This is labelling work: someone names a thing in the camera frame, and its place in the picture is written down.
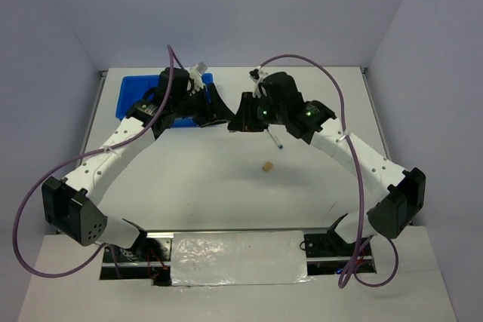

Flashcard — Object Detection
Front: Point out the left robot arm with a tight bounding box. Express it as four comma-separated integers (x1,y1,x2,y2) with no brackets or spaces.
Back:
42,63,233,261

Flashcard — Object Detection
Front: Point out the yellow eraser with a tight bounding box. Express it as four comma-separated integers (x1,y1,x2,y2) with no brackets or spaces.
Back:
263,162,273,172

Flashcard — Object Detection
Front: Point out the blue white marker pen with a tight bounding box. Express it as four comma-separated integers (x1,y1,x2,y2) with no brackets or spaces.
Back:
266,129,284,149

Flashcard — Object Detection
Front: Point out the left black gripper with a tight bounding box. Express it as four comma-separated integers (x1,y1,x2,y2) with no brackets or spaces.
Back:
172,82,235,129

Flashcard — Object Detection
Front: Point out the blue compartment bin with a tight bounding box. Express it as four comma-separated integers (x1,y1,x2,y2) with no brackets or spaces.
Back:
115,73,214,128

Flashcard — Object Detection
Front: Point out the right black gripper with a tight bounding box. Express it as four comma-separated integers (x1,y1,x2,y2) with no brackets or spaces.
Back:
227,91,285,132

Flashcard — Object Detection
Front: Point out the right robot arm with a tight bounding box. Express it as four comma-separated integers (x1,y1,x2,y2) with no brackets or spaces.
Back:
228,68,426,255

